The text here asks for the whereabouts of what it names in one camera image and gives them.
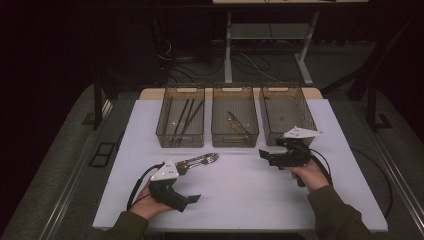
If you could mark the aluminium floor rail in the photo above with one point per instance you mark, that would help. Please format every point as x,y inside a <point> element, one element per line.
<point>71,186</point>
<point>396,176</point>

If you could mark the black metal stand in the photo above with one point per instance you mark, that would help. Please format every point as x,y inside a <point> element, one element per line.
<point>371,110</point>

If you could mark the clear grey plastic bin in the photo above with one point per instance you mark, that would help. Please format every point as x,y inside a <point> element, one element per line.
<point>235,100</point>
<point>181,116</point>
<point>286,113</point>

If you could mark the person's right hand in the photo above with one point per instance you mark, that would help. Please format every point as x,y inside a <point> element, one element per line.
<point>310,175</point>

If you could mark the metal spoon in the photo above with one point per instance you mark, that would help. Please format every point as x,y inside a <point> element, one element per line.
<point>241,126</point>

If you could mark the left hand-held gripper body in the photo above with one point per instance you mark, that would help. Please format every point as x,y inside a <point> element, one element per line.
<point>165,193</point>

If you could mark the white metal desk frame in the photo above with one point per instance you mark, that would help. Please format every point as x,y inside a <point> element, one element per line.
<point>228,50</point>

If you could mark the white table board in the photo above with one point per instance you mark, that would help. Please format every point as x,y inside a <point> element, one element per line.
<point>240,200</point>

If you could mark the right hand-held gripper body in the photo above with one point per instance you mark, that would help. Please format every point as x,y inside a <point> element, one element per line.
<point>293,153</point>

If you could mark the person's left hand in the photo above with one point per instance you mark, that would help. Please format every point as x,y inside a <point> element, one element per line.
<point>148,208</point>

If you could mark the black floor frame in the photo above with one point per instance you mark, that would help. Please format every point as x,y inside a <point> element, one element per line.
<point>101,164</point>

